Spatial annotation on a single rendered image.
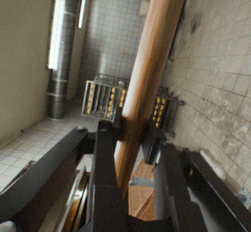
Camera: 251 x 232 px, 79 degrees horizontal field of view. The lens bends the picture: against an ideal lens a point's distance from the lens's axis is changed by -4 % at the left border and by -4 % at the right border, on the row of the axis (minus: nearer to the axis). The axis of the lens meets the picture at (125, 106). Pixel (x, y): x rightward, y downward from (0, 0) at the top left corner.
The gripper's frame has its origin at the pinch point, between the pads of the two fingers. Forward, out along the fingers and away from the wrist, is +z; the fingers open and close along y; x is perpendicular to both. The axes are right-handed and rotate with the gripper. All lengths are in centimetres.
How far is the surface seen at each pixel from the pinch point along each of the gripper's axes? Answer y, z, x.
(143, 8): 10, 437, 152
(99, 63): -86, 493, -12
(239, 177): 116, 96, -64
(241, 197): 111, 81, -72
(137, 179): 24, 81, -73
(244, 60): 115, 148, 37
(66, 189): -36, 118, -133
